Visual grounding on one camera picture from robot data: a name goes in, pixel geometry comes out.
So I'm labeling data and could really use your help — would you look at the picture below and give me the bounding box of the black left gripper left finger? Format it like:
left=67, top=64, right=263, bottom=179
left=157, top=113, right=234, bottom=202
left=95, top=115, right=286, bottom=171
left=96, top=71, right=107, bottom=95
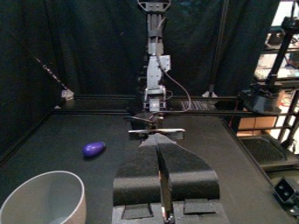
left=112, top=136, right=171, bottom=224

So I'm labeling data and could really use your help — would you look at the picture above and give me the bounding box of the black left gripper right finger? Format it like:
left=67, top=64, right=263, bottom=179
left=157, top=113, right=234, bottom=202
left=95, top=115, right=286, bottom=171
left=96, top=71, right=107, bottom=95
left=156, top=136, right=231, bottom=224

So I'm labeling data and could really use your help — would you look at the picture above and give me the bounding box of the grey bowl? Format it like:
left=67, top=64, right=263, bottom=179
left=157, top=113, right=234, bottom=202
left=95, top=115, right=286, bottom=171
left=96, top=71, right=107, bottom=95
left=0, top=170, right=88, bottom=224

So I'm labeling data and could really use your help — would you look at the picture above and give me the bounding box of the purple toy eggplant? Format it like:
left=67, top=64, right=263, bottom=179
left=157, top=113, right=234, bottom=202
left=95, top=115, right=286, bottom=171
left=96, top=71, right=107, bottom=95
left=80, top=141, right=108, bottom=158

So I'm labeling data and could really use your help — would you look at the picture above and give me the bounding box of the black ribbed floor mat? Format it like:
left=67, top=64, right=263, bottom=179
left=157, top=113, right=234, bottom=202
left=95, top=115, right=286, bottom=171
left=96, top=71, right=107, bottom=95
left=238, top=136, right=290, bottom=171

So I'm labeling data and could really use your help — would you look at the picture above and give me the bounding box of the small black box device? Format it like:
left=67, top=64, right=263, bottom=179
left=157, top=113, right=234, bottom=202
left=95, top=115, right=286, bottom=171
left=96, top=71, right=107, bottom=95
left=272, top=176, right=299, bottom=208

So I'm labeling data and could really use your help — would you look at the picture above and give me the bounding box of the brown cardboard box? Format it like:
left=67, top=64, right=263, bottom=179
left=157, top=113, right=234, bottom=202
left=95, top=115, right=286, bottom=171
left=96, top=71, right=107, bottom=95
left=236, top=115, right=278, bottom=137

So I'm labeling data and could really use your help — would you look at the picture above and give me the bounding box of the black cloth curtain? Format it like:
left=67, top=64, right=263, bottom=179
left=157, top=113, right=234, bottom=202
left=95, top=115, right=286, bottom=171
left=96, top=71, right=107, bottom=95
left=0, top=0, right=282, bottom=156

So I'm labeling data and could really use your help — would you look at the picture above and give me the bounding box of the cluttered shelf rack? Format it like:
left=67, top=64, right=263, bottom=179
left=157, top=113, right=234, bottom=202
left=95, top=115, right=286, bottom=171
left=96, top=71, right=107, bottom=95
left=252, top=0, right=299, bottom=88

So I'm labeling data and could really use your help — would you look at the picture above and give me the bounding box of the black horizontal frame rail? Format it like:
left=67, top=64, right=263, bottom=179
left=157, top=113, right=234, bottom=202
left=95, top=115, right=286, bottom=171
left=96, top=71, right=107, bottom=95
left=52, top=108, right=244, bottom=116

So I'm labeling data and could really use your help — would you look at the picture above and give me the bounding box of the thin reddish arm cable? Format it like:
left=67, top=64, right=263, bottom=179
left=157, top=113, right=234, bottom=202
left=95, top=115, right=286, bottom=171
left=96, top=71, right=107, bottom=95
left=156, top=55, right=194, bottom=114

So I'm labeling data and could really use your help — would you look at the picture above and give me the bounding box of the white corner bracket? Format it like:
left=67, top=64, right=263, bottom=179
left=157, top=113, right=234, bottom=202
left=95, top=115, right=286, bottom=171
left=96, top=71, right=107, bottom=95
left=60, top=88, right=76, bottom=102
left=200, top=90, right=220, bottom=99

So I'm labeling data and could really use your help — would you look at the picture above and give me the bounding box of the black vertical frame post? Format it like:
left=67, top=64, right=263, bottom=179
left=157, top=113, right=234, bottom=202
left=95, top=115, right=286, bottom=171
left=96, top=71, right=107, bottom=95
left=210, top=0, right=231, bottom=95

